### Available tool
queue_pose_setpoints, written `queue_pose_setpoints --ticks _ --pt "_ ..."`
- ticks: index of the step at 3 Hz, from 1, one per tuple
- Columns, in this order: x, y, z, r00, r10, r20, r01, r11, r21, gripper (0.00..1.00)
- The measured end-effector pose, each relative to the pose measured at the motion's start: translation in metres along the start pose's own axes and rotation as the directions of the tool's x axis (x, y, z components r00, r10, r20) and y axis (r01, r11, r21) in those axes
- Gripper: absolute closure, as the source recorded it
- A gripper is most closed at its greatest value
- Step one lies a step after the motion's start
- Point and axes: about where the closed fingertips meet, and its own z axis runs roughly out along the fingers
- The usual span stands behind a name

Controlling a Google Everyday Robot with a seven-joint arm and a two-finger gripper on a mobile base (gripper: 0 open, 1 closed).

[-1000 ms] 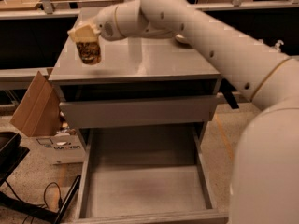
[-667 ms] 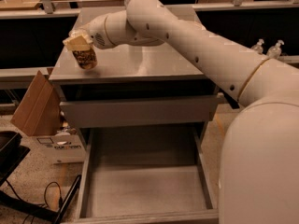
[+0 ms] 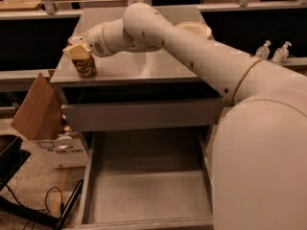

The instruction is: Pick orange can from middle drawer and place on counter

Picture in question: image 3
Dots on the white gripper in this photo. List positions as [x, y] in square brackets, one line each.
[96, 41]

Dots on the orange soda can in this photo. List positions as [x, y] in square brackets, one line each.
[84, 67]

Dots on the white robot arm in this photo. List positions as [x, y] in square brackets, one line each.
[259, 157]

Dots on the closed grey top drawer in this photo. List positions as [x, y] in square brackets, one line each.
[143, 115]

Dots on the open grey middle drawer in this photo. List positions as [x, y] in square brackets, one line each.
[145, 180]

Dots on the open cardboard box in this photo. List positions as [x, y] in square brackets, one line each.
[39, 119]

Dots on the black bin at left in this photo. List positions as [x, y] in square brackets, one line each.
[12, 157]

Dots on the black metal stand leg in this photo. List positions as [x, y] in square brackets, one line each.
[43, 217]

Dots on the left hand sanitizer bottle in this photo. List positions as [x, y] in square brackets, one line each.
[264, 51]

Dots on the hand sanitizer bottle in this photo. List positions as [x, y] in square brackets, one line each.
[264, 51]
[281, 54]

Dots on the right hand sanitizer bottle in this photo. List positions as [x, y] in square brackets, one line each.
[281, 54]

